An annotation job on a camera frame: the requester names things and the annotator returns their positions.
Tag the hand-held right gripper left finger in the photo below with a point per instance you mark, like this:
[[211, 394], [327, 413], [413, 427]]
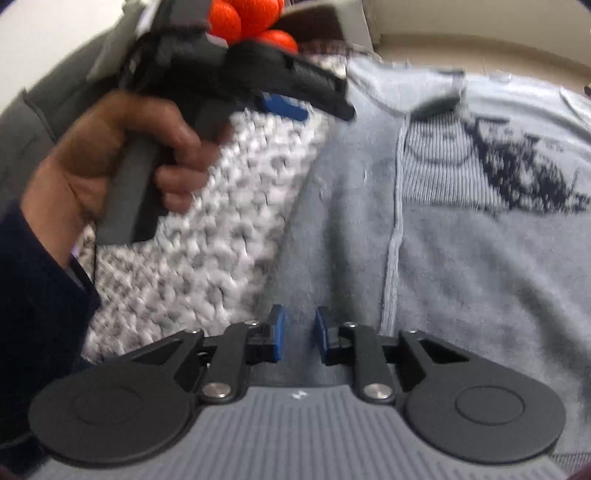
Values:
[[277, 332]]

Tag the grey quilted blanket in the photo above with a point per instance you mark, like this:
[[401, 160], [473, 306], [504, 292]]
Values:
[[207, 230]]

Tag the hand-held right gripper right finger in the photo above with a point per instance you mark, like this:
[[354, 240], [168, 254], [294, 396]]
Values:
[[322, 332]]

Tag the orange knot cushion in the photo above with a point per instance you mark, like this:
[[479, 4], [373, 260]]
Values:
[[235, 23]]

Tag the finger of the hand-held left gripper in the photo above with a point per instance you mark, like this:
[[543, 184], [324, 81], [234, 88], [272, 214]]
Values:
[[284, 107], [300, 78]]

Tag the grey knitted sweater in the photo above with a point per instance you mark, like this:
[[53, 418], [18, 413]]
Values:
[[461, 277]]

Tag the person's left hand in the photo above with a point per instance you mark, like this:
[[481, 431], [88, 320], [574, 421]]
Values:
[[83, 161]]

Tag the grey sofa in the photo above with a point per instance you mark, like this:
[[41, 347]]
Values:
[[41, 101]]

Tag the person's left forearm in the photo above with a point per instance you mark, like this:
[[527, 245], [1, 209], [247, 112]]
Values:
[[32, 332]]

